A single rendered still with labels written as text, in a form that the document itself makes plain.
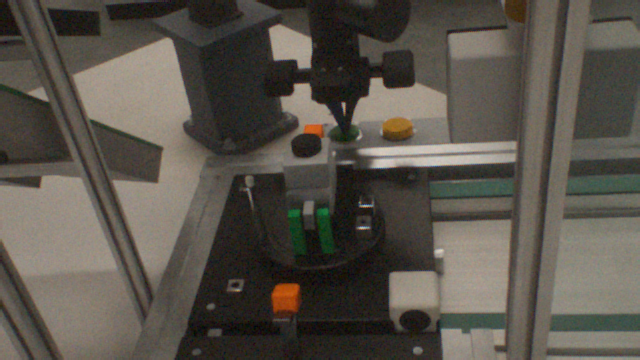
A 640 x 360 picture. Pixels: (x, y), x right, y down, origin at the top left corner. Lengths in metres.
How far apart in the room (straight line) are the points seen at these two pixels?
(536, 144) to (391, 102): 0.72
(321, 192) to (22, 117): 0.27
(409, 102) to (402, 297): 0.59
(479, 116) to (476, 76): 0.03
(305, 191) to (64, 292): 0.40
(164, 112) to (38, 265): 0.40
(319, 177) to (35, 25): 0.28
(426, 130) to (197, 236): 0.33
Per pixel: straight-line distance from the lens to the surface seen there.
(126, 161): 0.77
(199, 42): 0.99
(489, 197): 0.81
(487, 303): 0.73
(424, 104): 1.16
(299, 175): 0.65
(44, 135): 0.66
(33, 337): 0.58
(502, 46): 0.47
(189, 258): 0.77
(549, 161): 0.48
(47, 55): 0.62
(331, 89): 0.77
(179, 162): 1.10
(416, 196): 0.77
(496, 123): 0.49
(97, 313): 0.89
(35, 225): 1.07
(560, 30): 0.44
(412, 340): 0.62
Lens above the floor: 1.45
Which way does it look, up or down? 36 degrees down
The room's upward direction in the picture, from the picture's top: 8 degrees counter-clockwise
